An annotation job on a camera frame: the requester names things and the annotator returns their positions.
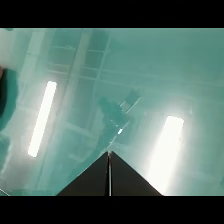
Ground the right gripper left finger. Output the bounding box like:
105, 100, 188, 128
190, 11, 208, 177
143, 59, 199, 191
57, 151, 110, 197

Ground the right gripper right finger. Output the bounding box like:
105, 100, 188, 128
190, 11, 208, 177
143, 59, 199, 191
109, 150, 163, 197

